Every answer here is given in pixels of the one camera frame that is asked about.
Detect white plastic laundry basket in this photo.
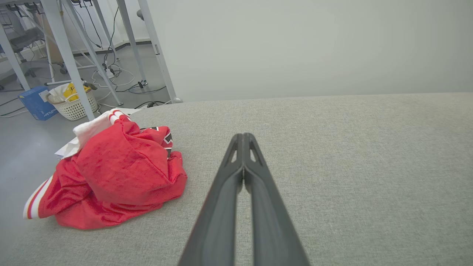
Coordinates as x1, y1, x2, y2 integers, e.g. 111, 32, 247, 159
46, 87, 99, 121

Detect black floor cable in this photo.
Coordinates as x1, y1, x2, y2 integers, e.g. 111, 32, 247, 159
127, 83, 167, 95

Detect grey fabric sofa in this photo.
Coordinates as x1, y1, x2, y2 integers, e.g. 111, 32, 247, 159
0, 92, 473, 266

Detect yellow item in basket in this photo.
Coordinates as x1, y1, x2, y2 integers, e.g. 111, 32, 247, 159
63, 83, 91, 102

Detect black hanging cable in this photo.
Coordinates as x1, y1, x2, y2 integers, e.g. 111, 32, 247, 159
103, 5, 121, 68

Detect blue cardboard box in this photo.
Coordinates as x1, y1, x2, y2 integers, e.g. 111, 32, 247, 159
18, 86, 59, 121

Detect white floor cable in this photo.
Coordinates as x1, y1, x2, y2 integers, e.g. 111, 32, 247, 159
92, 66, 136, 90

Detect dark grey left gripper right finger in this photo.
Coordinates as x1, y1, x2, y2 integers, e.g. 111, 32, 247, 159
244, 133, 311, 266

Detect white cloth in basket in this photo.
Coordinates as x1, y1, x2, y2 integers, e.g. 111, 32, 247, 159
48, 84, 71, 103

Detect white metal table leg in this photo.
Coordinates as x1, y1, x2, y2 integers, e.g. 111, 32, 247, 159
0, 25, 31, 91
137, 0, 183, 103
40, 0, 95, 121
116, 0, 147, 86
60, 0, 123, 106

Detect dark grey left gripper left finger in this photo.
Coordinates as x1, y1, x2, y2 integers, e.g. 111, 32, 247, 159
177, 134, 245, 266

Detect red basketball jersey white sleeves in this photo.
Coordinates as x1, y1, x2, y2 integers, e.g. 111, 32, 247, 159
23, 109, 188, 230

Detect dark grey office chair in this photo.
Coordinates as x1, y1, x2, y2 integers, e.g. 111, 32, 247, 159
7, 25, 49, 79

